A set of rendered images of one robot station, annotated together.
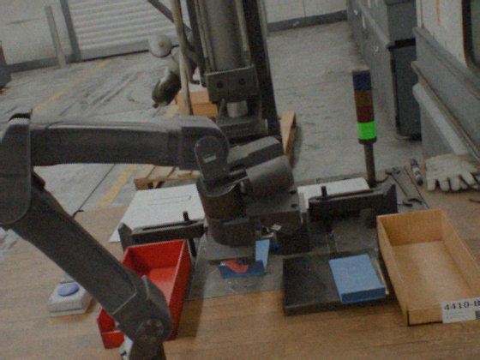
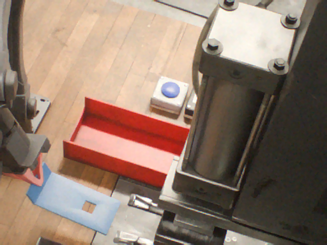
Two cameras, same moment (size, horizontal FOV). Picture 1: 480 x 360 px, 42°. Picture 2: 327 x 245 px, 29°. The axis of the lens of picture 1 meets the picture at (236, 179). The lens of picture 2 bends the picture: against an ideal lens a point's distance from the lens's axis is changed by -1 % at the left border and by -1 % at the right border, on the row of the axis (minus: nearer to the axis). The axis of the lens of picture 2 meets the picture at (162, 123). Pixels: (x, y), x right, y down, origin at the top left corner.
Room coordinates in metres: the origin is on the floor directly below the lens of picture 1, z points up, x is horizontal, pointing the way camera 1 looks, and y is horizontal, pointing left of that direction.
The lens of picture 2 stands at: (1.09, -0.51, 1.98)
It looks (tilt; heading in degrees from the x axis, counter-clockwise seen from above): 54 degrees down; 93
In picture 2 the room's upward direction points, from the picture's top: 10 degrees clockwise
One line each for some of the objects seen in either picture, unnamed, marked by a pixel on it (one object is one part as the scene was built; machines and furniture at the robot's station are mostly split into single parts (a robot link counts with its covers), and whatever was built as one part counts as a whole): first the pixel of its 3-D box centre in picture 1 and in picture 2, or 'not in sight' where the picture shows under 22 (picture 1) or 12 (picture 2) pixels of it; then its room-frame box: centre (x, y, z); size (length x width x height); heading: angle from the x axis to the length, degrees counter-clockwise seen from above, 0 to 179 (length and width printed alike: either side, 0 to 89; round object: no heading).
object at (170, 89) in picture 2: (69, 291); (170, 90); (1.05, 0.35, 0.93); 0.04 x 0.04 x 0.02
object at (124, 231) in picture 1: (139, 243); not in sight; (1.17, 0.22, 0.95); 0.06 x 0.03 x 0.09; 84
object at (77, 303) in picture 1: (72, 303); (168, 98); (1.05, 0.35, 0.90); 0.07 x 0.07 x 0.06; 84
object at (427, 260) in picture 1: (429, 263); not in sight; (0.91, -0.29, 0.93); 0.25 x 0.13 x 0.08; 174
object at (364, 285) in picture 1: (355, 273); not in sight; (0.92, -0.17, 0.93); 0.15 x 0.07 x 0.03; 177
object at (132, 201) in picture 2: not in sight; (149, 205); (1.06, 0.04, 0.98); 0.07 x 0.02 x 0.01; 174
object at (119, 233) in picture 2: (267, 228); (135, 242); (1.05, -0.04, 0.98); 0.07 x 0.02 x 0.01; 174
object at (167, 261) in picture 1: (148, 289); (132, 144); (1.00, 0.19, 0.93); 0.25 x 0.12 x 0.06; 174
